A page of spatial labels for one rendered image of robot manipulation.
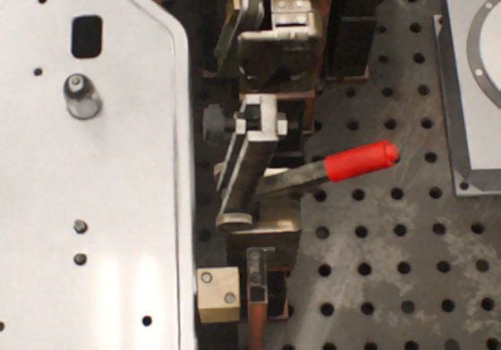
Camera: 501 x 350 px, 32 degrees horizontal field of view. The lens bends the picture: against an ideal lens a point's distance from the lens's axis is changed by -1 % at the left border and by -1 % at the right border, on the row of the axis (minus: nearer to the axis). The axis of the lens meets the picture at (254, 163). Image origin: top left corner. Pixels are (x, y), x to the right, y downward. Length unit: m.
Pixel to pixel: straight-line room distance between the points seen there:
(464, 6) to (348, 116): 0.21
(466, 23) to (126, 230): 0.57
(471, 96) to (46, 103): 0.53
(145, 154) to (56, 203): 0.09
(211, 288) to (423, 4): 0.69
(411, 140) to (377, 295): 0.22
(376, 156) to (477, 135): 0.44
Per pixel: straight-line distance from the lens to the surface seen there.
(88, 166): 0.83
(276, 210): 0.74
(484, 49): 1.14
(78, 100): 0.82
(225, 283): 0.71
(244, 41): 0.80
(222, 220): 0.72
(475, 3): 1.19
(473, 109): 1.10
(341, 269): 1.10
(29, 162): 0.84
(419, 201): 1.14
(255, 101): 0.60
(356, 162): 0.67
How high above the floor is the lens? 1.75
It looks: 67 degrees down
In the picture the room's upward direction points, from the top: 1 degrees clockwise
